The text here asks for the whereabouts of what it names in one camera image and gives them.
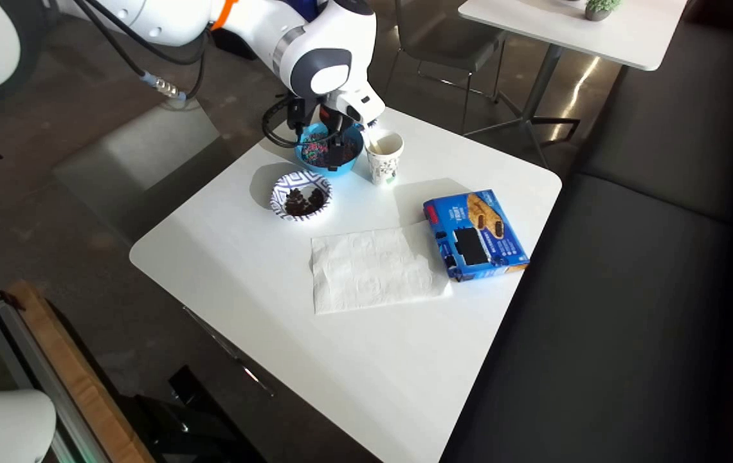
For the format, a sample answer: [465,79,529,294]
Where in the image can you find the wooden plank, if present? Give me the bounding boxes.
[0,280,158,463]

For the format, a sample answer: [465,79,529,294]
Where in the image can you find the blue plastic bowl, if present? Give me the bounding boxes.
[295,121,369,177]

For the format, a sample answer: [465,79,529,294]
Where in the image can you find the white paper napkin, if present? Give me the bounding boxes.
[310,223,456,319]

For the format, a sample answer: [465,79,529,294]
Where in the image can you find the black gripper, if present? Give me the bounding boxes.
[294,96,361,145]

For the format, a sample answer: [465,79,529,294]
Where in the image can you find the patterned paper cup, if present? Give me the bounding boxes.
[366,132,407,189]

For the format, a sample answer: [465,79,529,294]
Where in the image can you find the colourful beads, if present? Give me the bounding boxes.
[310,132,361,168]

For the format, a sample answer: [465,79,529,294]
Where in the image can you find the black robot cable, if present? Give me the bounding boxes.
[72,0,213,114]

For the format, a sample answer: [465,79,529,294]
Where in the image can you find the black stool with metal legs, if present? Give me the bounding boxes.
[380,0,504,132]

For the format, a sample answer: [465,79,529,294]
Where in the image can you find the green round ball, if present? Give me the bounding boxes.
[583,0,617,24]

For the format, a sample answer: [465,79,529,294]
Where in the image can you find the white side table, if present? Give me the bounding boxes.
[456,0,693,162]

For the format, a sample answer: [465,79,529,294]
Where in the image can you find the patterned paper bowl with chocolate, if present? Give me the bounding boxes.
[271,168,335,226]

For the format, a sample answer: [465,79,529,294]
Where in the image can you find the black bench sofa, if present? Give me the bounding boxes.
[441,0,733,463]

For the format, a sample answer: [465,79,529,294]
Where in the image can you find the blue cookie box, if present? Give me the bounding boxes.
[421,189,529,283]

